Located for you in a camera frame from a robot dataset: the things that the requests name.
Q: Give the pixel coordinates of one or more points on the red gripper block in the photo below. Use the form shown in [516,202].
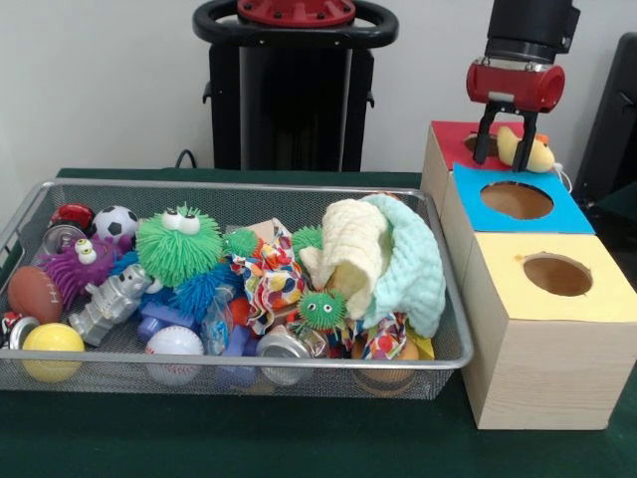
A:
[517,84]

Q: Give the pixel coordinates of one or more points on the yellow duck plush toy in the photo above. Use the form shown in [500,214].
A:
[540,157]

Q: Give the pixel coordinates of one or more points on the mint waffle cloth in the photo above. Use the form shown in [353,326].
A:
[418,269]

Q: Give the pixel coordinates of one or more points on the cream waffle cloth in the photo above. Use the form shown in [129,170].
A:
[353,239]

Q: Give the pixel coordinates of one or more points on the colourful patterned cloth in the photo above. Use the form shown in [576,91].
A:
[276,284]

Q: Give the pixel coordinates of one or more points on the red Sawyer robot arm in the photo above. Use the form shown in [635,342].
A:
[532,25]

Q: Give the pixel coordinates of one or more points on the wooden box with three holes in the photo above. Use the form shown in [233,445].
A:
[547,368]

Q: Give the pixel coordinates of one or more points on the dark green table cloth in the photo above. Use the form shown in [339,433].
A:
[249,438]
[622,199]

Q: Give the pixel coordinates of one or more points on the spiky multicolour caterpillar toy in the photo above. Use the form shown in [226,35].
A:
[321,309]

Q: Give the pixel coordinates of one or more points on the green spiky googly-eyed ball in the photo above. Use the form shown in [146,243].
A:
[179,254]

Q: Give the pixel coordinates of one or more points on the white baseball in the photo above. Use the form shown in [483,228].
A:
[174,343]

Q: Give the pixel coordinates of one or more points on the silver toy robot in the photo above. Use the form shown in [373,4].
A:
[109,304]

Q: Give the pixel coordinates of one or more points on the purple spiky googly-eyed toy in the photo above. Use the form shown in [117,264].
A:
[69,271]

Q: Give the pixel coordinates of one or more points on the yellow ball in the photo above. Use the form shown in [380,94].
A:
[52,343]

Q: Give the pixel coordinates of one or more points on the brown toy football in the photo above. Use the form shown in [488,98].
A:
[32,294]

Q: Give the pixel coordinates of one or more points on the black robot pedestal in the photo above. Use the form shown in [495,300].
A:
[298,99]

